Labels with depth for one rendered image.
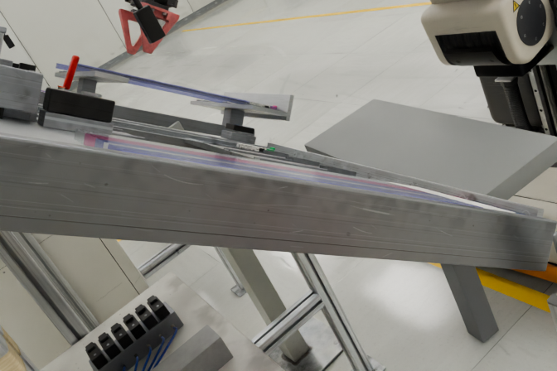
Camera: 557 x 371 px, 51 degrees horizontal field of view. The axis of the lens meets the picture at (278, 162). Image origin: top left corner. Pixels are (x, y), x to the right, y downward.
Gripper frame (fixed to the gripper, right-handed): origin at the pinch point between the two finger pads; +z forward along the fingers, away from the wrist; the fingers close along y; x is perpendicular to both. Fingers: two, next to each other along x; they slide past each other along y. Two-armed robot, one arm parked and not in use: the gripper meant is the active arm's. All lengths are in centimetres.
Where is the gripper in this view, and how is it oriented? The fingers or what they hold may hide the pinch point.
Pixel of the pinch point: (139, 48)
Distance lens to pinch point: 105.1
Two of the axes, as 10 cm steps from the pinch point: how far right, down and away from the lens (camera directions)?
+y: 5.0, 1.4, -8.6
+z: -2.3, 9.7, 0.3
